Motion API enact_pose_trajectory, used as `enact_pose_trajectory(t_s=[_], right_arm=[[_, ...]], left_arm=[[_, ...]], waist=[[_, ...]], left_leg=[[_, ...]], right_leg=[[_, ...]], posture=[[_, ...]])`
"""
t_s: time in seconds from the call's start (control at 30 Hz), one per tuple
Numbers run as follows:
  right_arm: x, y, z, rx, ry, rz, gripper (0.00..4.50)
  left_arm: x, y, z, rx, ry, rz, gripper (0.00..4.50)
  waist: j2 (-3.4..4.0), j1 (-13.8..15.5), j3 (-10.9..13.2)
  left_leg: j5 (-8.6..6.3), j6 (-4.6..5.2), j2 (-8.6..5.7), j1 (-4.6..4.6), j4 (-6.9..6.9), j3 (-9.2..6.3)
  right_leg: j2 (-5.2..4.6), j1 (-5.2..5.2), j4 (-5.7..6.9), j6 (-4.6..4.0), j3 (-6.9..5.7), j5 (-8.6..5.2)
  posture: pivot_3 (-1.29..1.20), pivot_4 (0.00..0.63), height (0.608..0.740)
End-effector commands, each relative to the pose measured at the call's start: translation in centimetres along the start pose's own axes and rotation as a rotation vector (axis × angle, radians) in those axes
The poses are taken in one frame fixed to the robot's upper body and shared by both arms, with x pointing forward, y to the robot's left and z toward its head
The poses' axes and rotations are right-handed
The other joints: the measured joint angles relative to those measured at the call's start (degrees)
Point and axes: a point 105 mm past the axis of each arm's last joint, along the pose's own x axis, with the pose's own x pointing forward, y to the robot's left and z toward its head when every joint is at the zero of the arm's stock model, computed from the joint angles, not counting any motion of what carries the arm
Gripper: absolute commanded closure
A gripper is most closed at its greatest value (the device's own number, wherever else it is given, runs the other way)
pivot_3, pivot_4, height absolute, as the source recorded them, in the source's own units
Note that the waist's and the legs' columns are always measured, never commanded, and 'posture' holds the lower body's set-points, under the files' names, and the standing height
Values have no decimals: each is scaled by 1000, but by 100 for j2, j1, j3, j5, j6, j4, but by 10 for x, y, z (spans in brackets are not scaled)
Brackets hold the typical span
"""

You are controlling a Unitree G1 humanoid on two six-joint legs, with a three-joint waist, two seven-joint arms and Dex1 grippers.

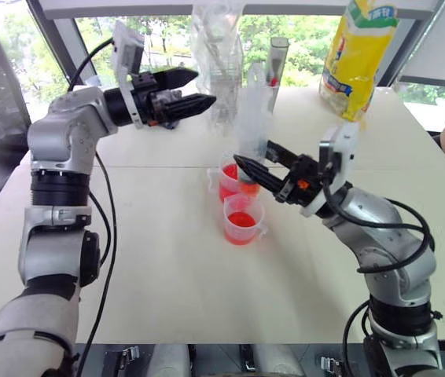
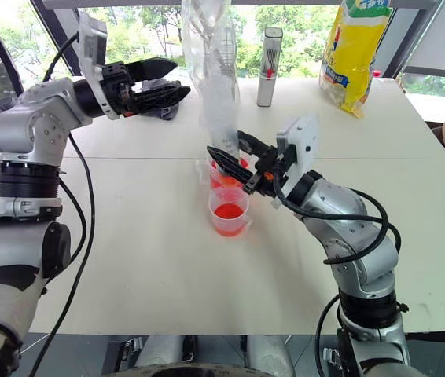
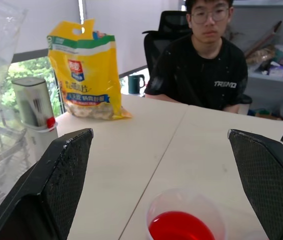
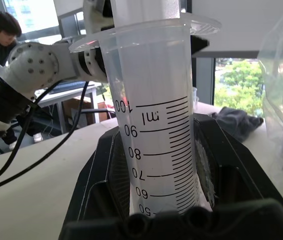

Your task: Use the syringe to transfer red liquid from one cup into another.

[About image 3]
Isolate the clear cup with red liquid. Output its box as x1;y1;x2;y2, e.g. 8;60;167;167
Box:
145;188;227;240

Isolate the person in black t-shirt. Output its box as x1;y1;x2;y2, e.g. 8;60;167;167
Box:
144;0;249;115

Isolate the yellow oatmeal bag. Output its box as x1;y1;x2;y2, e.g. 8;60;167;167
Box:
46;18;133;121

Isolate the white cylindrical appliance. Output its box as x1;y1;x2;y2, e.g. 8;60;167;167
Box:
11;76;59;163

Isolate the dark green mug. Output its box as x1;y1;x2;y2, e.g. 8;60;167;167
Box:
127;73;146;95

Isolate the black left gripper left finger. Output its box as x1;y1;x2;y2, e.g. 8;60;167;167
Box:
0;128;94;240

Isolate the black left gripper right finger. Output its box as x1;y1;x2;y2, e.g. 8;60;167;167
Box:
227;128;283;240

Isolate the cluttered grey shelf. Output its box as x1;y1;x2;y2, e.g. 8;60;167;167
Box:
231;4;283;121

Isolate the black office chair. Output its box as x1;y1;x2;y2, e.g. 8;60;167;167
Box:
142;10;193;78

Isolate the metal wire rack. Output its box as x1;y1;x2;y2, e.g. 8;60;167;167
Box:
0;104;32;208

